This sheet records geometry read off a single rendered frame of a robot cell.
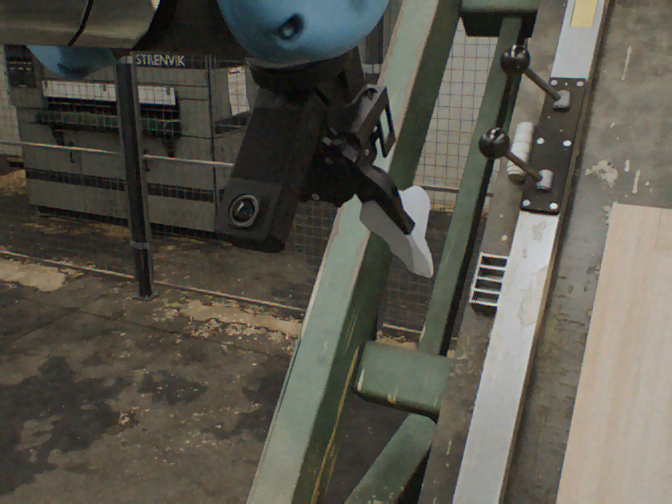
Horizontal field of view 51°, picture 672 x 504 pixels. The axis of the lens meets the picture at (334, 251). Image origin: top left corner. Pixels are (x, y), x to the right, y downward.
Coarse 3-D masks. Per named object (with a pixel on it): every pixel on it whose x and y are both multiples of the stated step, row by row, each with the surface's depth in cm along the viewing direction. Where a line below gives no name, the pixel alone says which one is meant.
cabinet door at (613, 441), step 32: (640, 224) 88; (608, 256) 88; (640, 256) 86; (608, 288) 86; (640, 288) 85; (608, 320) 85; (640, 320) 84; (608, 352) 84; (640, 352) 82; (608, 384) 82; (640, 384) 81; (576, 416) 82; (608, 416) 81; (640, 416) 80; (576, 448) 81; (608, 448) 80; (640, 448) 79; (576, 480) 80; (608, 480) 79; (640, 480) 78
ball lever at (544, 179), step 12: (492, 132) 84; (504, 132) 84; (480, 144) 85; (492, 144) 84; (504, 144) 84; (492, 156) 85; (504, 156) 87; (516, 156) 87; (528, 168) 89; (540, 180) 90; (552, 180) 90
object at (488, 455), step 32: (608, 0) 103; (576, 32) 99; (576, 64) 97; (544, 224) 90; (512, 256) 90; (544, 256) 89; (512, 288) 88; (544, 288) 88; (512, 320) 87; (512, 352) 85; (480, 384) 85; (512, 384) 84; (480, 416) 84; (512, 416) 83; (480, 448) 83; (512, 448) 83; (480, 480) 81
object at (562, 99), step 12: (516, 48) 87; (504, 60) 88; (516, 60) 87; (528, 60) 88; (516, 72) 88; (528, 72) 90; (540, 84) 91; (552, 96) 93; (564, 96) 94; (552, 108) 95; (564, 108) 93
